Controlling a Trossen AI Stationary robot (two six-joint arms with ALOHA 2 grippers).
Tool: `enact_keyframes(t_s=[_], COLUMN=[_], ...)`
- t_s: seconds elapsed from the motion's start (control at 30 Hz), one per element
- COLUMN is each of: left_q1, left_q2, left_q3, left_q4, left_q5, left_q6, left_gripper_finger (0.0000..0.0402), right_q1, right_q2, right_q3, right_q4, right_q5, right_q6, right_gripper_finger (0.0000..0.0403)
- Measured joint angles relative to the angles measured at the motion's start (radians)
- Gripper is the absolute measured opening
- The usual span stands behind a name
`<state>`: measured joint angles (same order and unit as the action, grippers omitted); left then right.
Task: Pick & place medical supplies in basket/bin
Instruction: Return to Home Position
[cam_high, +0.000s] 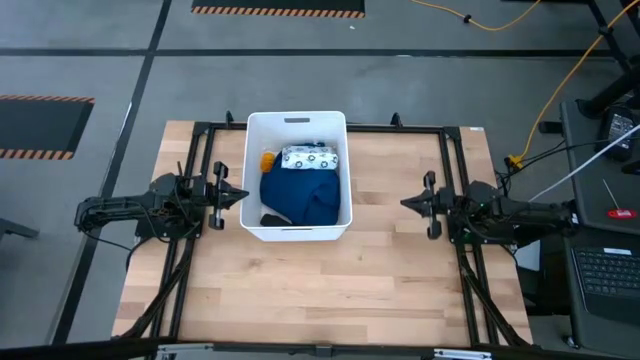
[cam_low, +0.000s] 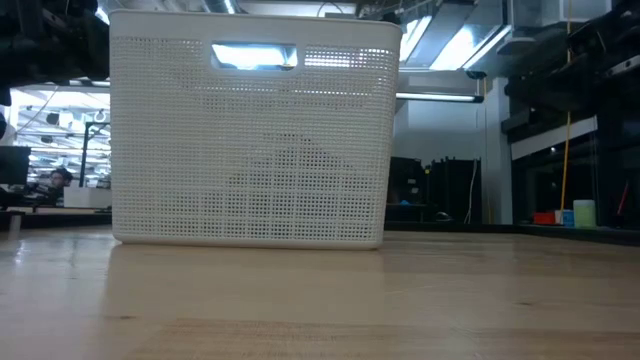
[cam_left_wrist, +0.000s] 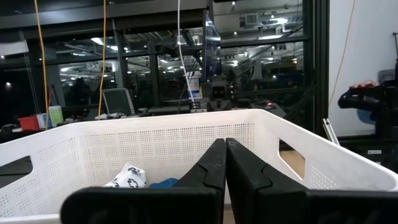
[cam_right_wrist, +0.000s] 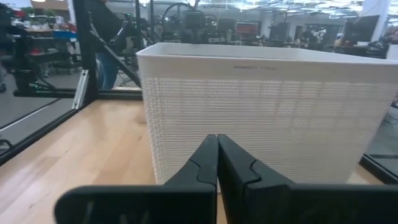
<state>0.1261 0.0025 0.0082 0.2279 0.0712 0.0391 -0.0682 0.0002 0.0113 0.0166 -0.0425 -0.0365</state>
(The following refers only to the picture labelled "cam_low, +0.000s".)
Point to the tube ceiling light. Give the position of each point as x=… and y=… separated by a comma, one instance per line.
x=437, y=97

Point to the black cabinet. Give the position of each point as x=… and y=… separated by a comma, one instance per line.
x=445, y=190

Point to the black background rig post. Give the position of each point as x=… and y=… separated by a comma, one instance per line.
x=85, y=150

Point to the person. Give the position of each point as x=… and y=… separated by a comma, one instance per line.
x=59, y=179

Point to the red container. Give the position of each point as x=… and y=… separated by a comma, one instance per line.
x=544, y=218

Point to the black computer monitor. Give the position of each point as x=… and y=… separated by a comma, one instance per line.
x=14, y=165

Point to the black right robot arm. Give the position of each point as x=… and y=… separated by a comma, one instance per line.
x=590, y=60

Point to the white perforated plastic basket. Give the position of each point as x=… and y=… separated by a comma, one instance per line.
x=250, y=150

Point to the pale green container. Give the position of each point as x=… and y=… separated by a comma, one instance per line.
x=584, y=214

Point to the white box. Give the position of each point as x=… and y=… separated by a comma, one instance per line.
x=87, y=197

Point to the blue container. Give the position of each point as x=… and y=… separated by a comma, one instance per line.
x=568, y=218

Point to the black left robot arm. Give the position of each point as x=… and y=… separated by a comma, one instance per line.
x=45, y=40

